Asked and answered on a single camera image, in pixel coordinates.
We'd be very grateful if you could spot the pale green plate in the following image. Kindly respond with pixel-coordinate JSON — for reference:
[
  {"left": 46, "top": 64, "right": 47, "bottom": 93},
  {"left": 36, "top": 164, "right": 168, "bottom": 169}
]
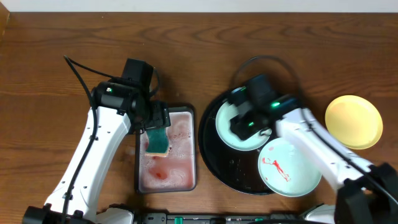
[
  {"left": 257, "top": 138, "right": 322, "bottom": 197},
  {"left": 215, "top": 92, "right": 272, "bottom": 151}
]

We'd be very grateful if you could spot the green yellow sponge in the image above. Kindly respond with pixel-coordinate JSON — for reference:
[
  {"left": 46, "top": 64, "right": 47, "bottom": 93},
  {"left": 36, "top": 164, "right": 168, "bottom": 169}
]
[{"left": 146, "top": 128, "right": 169, "bottom": 157}]

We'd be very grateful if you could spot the yellow plate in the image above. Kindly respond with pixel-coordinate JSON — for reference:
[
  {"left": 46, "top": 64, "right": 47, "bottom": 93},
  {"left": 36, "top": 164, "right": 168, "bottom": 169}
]
[{"left": 325, "top": 95, "right": 383, "bottom": 150}]

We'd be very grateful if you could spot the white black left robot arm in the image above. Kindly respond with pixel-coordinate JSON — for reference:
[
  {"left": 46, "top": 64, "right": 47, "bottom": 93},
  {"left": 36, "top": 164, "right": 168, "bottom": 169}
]
[{"left": 22, "top": 78, "right": 170, "bottom": 224}]

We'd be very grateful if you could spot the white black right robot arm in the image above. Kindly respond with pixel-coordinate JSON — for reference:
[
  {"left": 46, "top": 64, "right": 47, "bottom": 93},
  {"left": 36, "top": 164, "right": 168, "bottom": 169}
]
[{"left": 228, "top": 86, "right": 397, "bottom": 224}]

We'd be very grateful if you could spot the round black tray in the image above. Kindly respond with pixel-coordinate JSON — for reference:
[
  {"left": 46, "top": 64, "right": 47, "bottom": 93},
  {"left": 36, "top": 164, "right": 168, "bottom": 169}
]
[{"left": 198, "top": 91, "right": 274, "bottom": 195}]

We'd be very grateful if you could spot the rectangular black soapy water tray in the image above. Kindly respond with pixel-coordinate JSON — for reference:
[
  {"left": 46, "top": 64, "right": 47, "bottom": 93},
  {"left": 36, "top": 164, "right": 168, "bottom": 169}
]
[{"left": 134, "top": 105, "right": 197, "bottom": 194}]

